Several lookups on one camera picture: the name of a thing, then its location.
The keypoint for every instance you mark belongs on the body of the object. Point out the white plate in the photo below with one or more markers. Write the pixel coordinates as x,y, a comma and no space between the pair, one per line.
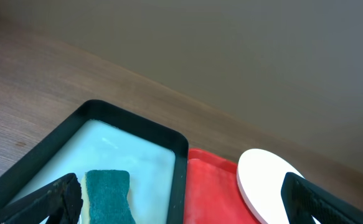
260,176

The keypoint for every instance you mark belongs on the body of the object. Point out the black water tray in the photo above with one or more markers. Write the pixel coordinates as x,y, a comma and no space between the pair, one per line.
101,136

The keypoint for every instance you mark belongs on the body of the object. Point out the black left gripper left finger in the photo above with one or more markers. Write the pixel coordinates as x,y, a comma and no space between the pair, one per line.
58,202

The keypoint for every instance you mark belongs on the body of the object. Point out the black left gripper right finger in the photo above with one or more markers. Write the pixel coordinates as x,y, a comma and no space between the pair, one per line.
305,202

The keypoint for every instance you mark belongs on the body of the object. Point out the green yellow sponge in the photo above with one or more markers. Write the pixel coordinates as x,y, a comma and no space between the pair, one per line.
105,197

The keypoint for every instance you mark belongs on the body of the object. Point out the red serving tray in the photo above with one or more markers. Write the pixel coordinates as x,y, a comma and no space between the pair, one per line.
212,194

